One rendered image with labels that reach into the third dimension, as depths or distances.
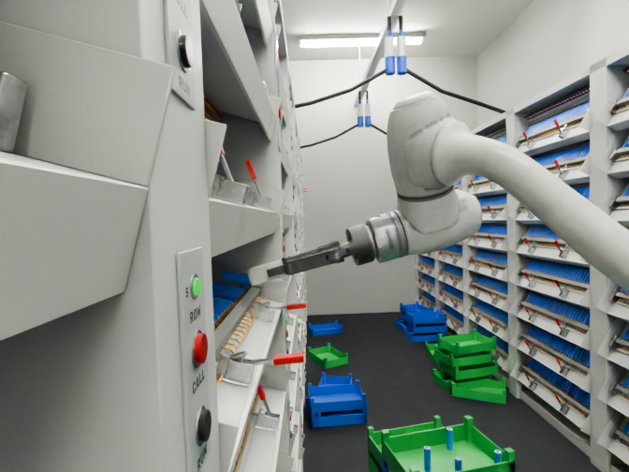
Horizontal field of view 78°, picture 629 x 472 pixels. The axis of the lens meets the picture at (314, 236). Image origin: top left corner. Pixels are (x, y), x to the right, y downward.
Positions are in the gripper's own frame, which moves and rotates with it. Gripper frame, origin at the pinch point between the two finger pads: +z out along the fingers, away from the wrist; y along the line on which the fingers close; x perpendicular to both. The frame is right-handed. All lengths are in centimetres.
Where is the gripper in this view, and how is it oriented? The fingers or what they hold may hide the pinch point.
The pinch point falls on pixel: (268, 272)
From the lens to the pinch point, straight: 74.5
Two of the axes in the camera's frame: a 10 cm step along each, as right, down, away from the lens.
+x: 2.8, 9.6, 0.6
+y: 0.4, 0.5, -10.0
